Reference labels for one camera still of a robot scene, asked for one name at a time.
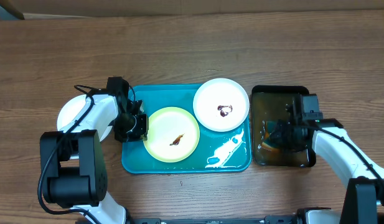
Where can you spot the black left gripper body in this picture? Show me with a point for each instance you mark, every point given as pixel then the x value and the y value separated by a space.
pixel 129 127

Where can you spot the white plate with dark stain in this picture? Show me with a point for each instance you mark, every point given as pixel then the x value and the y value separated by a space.
pixel 221 104

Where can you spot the green and yellow sponge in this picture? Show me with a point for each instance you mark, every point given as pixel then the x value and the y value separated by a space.
pixel 267 144

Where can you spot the black water tray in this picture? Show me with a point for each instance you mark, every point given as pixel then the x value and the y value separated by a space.
pixel 268 103

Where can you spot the teal plastic tray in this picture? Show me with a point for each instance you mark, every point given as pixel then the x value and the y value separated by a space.
pixel 216 152

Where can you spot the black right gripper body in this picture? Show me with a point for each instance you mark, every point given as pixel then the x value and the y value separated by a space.
pixel 286 136

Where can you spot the yellow plate with sauce stain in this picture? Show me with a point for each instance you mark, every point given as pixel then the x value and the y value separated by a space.
pixel 173 134

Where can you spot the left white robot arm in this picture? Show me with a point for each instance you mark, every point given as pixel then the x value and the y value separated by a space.
pixel 73 175

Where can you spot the white plate with orange stain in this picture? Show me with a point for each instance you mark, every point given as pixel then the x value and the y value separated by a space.
pixel 70 112

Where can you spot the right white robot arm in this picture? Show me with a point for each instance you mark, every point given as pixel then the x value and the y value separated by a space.
pixel 306 128

